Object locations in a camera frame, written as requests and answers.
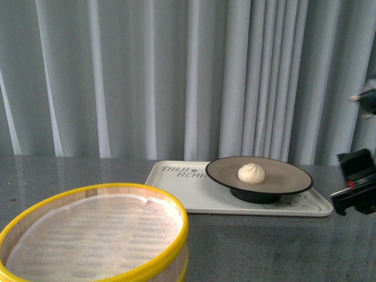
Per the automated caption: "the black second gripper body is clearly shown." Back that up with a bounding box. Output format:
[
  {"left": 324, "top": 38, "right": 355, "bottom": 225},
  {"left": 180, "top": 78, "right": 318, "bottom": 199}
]
[{"left": 349, "top": 76, "right": 375, "bottom": 119}]

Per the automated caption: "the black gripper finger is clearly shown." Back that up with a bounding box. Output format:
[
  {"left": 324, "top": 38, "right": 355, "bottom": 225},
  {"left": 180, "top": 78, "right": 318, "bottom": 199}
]
[{"left": 331, "top": 149, "right": 375, "bottom": 216}]

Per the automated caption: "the white steamed bun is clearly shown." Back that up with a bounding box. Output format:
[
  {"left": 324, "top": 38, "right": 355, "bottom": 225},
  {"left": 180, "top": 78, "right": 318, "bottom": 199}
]
[{"left": 237, "top": 163, "right": 265, "bottom": 184}]

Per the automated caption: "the beige plate with black rim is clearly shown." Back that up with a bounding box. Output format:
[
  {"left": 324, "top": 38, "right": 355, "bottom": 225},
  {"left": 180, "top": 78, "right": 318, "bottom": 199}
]
[{"left": 206, "top": 156, "right": 314, "bottom": 204}]

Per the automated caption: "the white bear-print tray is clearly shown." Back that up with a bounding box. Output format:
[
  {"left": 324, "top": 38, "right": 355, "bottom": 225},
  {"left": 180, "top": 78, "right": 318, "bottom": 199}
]
[{"left": 145, "top": 160, "right": 333, "bottom": 217}]

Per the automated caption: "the grey pleated curtain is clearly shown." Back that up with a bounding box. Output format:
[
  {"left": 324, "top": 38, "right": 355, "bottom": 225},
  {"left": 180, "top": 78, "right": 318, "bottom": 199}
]
[{"left": 1, "top": 1, "right": 375, "bottom": 165}]

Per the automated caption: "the yellow-rimmed bamboo steamer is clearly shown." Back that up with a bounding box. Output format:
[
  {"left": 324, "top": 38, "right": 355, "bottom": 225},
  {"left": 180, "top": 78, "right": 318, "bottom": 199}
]
[{"left": 0, "top": 183, "right": 189, "bottom": 282}]

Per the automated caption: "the white steamer cloth liner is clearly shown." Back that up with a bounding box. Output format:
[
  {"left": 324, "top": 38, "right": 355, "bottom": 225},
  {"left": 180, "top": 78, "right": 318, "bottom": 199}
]
[{"left": 5, "top": 194, "right": 183, "bottom": 280}]

